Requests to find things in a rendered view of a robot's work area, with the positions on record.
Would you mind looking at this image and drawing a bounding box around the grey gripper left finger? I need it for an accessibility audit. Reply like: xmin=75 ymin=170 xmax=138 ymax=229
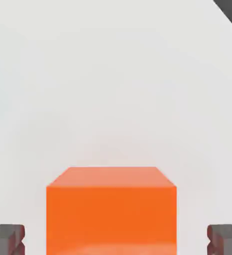
xmin=0 ymin=224 xmax=26 ymax=255

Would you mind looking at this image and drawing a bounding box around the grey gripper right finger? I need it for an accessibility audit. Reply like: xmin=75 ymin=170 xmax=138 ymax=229
xmin=207 ymin=224 xmax=232 ymax=255

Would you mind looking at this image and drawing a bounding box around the small orange cube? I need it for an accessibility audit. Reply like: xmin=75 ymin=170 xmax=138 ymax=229
xmin=46 ymin=166 xmax=177 ymax=255

